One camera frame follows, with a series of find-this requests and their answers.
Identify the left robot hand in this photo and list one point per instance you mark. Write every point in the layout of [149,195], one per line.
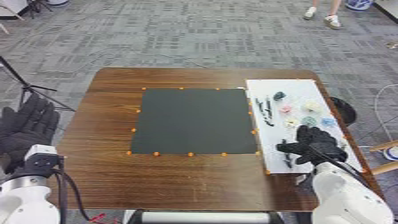
[28,126]

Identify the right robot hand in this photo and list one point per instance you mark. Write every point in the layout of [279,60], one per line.
[316,146]

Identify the green sprig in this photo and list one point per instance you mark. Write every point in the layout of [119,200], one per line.
[268,111]
[286,160]
[259,104]

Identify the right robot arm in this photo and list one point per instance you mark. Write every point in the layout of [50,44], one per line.
[346,196]

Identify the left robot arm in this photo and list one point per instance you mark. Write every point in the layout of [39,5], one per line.
[27,196]

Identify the green flower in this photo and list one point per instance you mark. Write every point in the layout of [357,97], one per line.
[307,120]

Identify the white flower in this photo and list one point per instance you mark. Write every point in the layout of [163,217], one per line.
[291,123]

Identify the wooden chair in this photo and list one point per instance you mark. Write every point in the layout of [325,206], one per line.
[384,156]

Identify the black tripod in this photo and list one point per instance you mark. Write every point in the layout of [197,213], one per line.
[27,87]

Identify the black round stool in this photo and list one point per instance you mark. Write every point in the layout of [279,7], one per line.
[345,110]

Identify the yellow flower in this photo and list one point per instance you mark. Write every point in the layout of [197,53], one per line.
[311,106]

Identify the pink flower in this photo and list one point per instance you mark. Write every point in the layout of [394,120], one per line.
[286,109]

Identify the dark blue flower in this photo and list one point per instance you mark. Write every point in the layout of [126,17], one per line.
[279,96]

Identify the white sheet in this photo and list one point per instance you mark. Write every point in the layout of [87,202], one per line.
[298,90]

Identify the dark mat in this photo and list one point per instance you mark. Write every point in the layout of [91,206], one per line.
[195,121]

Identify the pale grey bar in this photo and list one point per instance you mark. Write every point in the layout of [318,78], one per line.
[204,218]

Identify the person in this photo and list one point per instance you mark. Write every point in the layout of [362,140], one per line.
[330,20]

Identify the blue and white vase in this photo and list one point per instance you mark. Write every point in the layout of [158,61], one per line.
[359,4]

